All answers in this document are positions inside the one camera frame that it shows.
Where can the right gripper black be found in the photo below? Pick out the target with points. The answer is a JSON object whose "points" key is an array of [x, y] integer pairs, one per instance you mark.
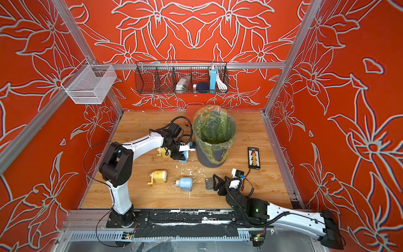
{"points": [[222, 184]]}

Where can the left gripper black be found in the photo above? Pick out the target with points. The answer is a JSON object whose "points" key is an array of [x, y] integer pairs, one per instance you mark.
{"points": [[178, 156]]}

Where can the blue sharpener back row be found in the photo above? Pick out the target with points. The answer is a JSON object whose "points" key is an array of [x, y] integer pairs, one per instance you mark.
{"points": [[184, 158]]}

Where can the light blue sharpener front row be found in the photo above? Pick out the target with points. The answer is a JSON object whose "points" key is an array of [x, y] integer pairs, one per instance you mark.
{"points": [[185, 184]]}

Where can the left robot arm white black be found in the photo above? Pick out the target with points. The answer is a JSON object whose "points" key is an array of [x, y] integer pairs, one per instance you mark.
{"points": [[116, 165]]}

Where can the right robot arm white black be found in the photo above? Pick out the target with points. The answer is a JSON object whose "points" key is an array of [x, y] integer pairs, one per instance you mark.
{"points": [[256, 213]]}

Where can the yellow sharpener back row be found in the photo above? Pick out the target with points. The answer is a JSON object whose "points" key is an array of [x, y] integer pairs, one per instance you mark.
{"points": [[163, 152]]}

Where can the yellow sharpener row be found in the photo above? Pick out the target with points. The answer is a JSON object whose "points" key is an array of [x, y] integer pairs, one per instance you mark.
{"points": [[163, 152], [158, 176]]}

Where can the yellow sharpener front row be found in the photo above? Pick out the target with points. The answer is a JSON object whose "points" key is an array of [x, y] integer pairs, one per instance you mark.
{"points": [[158, 176]]}

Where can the dark grey garbage bin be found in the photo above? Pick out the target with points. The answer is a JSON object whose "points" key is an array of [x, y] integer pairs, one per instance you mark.
{"points": [[212, 155]]}

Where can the black connector board yellow plugs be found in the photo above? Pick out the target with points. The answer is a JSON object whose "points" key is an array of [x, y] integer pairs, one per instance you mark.
{"points": [[253, 158]]}

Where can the orange tool case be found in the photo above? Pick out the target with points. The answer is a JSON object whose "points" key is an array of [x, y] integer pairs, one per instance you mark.
{"points": [[190, 111]]}

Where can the yellow-green plastic bin liner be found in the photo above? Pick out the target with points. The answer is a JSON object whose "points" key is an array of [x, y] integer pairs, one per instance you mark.
{"points": [[214, 125]]}

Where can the dark blue round object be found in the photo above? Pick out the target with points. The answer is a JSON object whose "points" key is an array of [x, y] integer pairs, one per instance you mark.
{"points": [[202, 87]]}

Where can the silver packet in basket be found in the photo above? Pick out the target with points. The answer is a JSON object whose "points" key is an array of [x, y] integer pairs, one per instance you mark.
{"points": [[183, 84]]}

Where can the light blue box in basket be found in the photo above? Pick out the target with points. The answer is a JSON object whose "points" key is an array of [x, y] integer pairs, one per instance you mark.
{"points": [[212, 79]]}

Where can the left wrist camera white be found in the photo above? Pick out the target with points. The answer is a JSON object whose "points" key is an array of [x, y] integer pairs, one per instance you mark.
{"points": [[191, 146]]}

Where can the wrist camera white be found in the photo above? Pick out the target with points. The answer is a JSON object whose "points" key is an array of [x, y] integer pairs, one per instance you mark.
{"points": [[236, 176], [191, 146]]}

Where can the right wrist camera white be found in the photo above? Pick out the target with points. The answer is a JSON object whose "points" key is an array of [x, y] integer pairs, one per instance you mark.
{"points": [[236, 176]]}

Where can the white slotted cable duct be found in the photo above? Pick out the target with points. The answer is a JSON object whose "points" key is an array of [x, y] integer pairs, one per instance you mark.
{"points": [[123, 236]]}

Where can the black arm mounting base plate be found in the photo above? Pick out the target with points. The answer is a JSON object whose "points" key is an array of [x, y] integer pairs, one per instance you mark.
{"points": [[181, 222]]}

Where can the black wire wall basket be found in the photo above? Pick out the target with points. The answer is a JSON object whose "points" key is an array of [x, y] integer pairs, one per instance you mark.
{"points": [[161, 78]]}

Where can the clear plastic wall bin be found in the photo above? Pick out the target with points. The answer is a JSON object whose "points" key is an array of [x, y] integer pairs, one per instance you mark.
{"points": [[90, 84]]}

